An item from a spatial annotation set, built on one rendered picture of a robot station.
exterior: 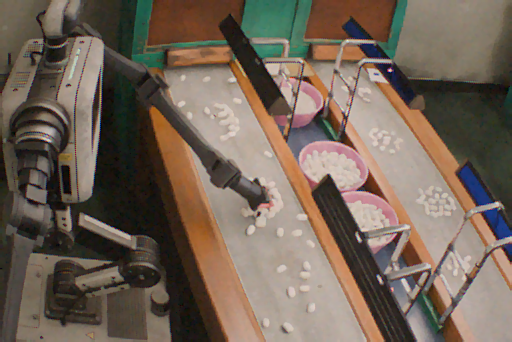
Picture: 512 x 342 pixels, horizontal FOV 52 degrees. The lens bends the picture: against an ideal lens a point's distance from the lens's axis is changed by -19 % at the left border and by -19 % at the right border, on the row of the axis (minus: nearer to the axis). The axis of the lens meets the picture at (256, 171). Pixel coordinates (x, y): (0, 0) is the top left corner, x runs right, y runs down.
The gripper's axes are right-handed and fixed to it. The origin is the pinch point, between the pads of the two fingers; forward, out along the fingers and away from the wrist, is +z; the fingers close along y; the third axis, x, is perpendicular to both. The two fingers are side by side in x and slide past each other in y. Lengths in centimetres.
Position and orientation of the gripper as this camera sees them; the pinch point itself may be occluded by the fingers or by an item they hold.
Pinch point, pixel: (271, 205)
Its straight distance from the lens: 209.1
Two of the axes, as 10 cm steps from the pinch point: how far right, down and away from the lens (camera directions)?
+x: -7.4, 6.2, 2.7
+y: -3.0, -6.5, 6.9
